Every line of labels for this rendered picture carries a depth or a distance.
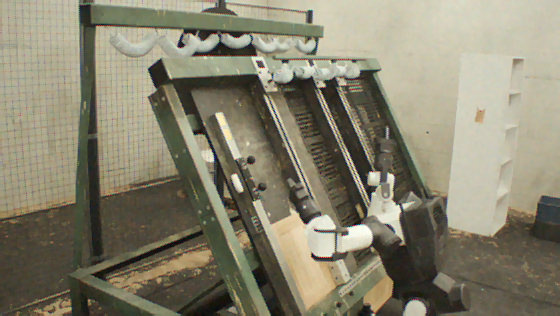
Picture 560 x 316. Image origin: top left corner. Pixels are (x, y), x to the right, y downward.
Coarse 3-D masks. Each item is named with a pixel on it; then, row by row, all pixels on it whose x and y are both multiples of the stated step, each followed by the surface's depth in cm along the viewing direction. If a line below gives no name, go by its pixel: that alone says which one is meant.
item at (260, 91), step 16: (256, 64) 252; (272, 80) 251; (256, 96) 255; (272, 112) 253; (272, 128) 253; (272, 144) 255; (288, 144) 254; (288, 160) 251; (288, 176) 253; (304, 176) 253; (320, 208) 252; (336, 272) 247
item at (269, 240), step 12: (216, 120) 225; (216, 132) 226; (228, 144) 223; (228, 156) 224; (240, 156) 226; (240, 180) 223; (252, 204) 221; (252, 216) 223; (264, 216) 223; (264, 228) 220; (264, 240) 221; (276, 240) 223; (276, 252) 220; (276, 264) 220; (288, 276) 220; (288, 288) 218; (288, 300) 220; (300, 300) 220; (300, 312) 217
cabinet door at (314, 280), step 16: (272, 224) 229; (288, 224) 237; (288, 240) 233; (304, 240) 243; (288, 256) 229; (304, 256) 238; (304, 272) 233; (320, 272) 242; (304, 288) 229; (320, 288) 237
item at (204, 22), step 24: (96, 24) 227; (120, 24) 238; (144, 24) 250; (168, 24) 264; (192, 24) 279; (216, 24) 295; (240, 24) 314; (264, 24) 335; (288, 24) 359; (312, 24) 387; (216, 288) 224
